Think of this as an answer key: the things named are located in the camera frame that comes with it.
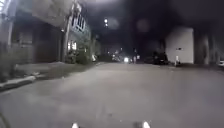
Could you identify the dark vehicle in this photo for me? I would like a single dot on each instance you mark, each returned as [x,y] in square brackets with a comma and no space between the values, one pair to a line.
[160,58]

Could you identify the white building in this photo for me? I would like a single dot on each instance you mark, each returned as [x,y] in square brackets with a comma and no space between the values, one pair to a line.
[180,45]

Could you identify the dark building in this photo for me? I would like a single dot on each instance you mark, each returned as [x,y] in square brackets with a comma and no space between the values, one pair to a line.
[210,48]

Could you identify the grey building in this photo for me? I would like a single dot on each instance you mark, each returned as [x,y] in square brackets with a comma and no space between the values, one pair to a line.
[36,36]

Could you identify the street lamp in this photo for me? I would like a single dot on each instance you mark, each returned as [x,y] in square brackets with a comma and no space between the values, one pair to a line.
[106,21]

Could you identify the pole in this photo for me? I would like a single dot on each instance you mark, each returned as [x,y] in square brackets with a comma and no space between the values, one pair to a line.
[67,33]

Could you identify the bush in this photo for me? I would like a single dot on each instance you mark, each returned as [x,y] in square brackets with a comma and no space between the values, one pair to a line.
[78,57]

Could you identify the robot's own part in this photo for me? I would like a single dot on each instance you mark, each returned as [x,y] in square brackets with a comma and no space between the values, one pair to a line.
[75,125]
[146,125]

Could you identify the grey pavement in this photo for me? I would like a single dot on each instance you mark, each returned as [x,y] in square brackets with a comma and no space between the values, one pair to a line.
[53,69]

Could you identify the pale kerb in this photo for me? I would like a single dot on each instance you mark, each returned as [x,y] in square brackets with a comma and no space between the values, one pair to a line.
[18,82]

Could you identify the grey paved road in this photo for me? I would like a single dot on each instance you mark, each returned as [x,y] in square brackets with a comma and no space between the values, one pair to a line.
[126,93]

